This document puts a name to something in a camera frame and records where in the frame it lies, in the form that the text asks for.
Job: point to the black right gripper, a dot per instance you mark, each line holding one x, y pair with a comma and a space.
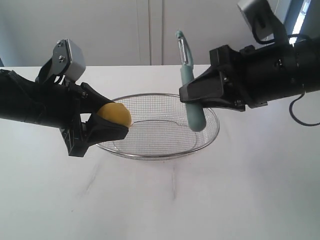
247, 78

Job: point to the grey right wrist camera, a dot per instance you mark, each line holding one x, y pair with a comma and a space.
266, 28

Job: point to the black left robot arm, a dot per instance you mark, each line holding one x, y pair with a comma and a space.
18, 98

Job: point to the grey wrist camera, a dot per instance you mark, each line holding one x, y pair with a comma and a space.
67, 61
266, 28

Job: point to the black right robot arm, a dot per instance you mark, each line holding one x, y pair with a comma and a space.
311, 65

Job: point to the metal wire mesh basket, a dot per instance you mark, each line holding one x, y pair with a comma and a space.
159, 129

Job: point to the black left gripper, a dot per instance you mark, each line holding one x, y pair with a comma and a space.
61, 102

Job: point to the yellow lemon with sticker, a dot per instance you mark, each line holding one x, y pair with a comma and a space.
116, 113

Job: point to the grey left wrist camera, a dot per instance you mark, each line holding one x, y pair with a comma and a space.
67, 61

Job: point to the teal handled vegetable peeler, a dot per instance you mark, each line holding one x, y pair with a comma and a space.
194, 110

